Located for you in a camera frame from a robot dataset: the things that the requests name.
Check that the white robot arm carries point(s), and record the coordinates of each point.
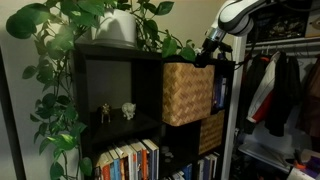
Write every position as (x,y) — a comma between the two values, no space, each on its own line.
(234,18)

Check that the closet rod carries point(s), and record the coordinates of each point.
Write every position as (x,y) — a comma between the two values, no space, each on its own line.
(287,46)

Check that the books bottom right shelf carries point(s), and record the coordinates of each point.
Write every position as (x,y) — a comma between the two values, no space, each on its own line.
(205,169)

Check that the white plant pot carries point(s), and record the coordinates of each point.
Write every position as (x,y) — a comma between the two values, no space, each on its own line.
(117,28)

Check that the white elephant figurine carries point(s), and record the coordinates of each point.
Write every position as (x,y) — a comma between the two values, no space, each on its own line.
(128,110)

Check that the box on closet shelf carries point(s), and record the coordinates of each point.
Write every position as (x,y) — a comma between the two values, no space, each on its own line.
(277,23)

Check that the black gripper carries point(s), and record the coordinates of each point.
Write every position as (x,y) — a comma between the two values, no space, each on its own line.
(203,58)

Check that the dark wooden bookshelf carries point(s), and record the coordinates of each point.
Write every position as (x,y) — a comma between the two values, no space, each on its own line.
(116,76)

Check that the black hanging garment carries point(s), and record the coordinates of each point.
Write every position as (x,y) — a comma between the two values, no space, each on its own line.
(286,94)

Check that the woven basket drawer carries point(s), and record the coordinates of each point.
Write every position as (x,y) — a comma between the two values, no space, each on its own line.
(187,93)
(211,131)

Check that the row of books lower left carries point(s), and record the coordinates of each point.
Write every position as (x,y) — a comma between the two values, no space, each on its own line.
(128,160)

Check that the white red jacket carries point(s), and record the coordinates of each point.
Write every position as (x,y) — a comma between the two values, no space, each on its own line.
(261,101)

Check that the brown hanging garment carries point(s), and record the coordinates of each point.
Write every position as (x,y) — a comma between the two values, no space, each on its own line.
(309,118)

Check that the green pothos plant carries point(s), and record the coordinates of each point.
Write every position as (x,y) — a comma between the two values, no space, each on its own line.
(55,26)

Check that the blue books upper shelf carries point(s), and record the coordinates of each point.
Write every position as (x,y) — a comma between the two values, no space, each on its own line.
(220,91)

